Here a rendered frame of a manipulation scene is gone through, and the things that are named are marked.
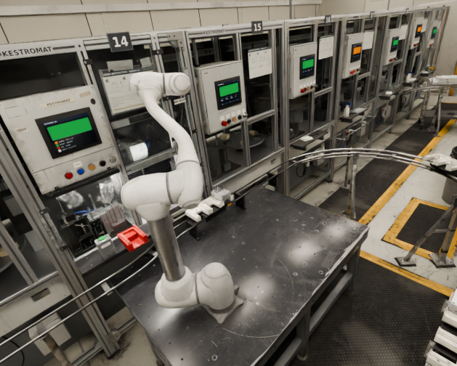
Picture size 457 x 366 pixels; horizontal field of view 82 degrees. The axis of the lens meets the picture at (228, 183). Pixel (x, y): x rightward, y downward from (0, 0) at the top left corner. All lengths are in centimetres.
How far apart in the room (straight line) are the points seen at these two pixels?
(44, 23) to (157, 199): 447
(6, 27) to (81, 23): 98
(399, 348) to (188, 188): 186
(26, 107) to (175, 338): 130
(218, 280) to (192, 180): 56
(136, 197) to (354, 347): 181
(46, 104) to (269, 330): 153
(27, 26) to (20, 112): 375
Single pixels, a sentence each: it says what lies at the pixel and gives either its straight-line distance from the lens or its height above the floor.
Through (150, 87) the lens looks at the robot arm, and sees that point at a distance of 134.
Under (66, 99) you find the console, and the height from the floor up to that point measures 178.
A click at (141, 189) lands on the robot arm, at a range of 106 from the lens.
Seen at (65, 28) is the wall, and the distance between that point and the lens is 535.
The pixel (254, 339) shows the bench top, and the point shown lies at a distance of 149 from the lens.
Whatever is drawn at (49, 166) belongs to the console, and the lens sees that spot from 161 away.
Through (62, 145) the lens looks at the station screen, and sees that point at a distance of 157.
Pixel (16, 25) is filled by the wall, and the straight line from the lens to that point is 522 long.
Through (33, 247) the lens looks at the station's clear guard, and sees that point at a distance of 179.
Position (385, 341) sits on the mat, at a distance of 239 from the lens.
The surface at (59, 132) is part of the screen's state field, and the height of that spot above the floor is 165.
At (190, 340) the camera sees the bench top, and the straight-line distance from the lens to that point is 153.
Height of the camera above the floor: 196
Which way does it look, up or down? 28 degrees down
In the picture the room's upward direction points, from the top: 7 degrees counter-clockwise
